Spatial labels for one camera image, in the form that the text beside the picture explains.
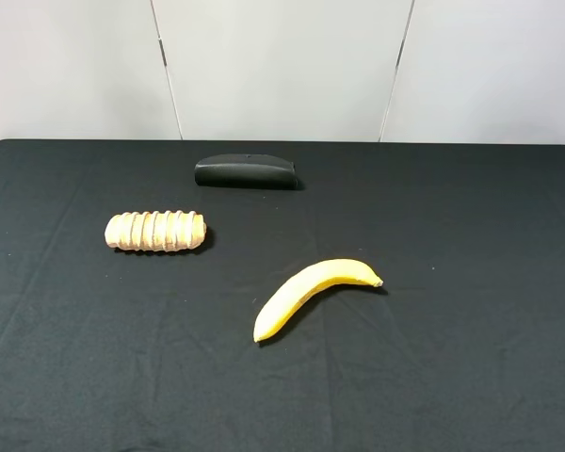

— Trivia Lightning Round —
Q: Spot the ridged tan bread roll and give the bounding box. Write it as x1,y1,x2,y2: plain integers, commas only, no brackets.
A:
105,210,207,252

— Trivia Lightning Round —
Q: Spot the yellow banana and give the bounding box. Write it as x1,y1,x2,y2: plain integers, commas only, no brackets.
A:
252,259,383,343

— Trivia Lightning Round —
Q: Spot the black glasses case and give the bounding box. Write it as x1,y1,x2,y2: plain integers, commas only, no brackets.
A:
194,153,299,190

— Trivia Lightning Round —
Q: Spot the black tablecloth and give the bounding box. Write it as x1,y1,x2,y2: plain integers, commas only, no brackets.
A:
0,139,565,451

